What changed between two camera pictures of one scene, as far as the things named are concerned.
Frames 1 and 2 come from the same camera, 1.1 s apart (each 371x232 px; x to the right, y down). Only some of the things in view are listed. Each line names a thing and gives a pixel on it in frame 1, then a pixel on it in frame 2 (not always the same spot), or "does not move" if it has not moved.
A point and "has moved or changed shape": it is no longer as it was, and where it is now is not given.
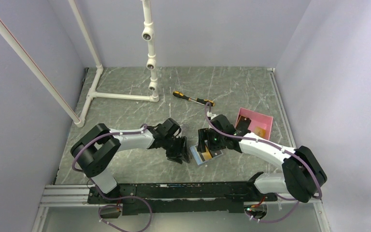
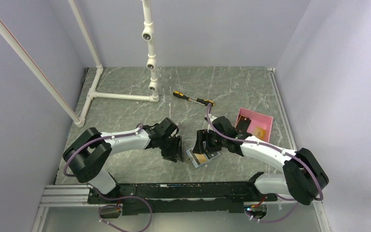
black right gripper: (205, 134) does not move
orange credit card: (206, 155) has moved or changed shape
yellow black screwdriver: (197, 100) does not move
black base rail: (180, 197) does not move
